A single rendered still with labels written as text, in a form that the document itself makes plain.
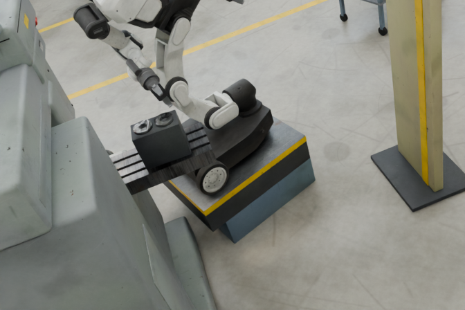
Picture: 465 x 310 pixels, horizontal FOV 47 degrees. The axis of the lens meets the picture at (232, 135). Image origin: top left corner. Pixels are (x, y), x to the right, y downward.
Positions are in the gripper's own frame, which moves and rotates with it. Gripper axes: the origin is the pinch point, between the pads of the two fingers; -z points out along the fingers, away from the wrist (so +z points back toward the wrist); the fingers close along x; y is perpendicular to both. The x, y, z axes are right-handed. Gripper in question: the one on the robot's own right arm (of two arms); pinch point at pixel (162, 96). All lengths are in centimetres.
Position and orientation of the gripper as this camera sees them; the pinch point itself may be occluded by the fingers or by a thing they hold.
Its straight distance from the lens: 245.9
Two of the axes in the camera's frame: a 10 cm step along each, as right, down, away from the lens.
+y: 7.6, -6.5, 0.5
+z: -5.6, -6.2, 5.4
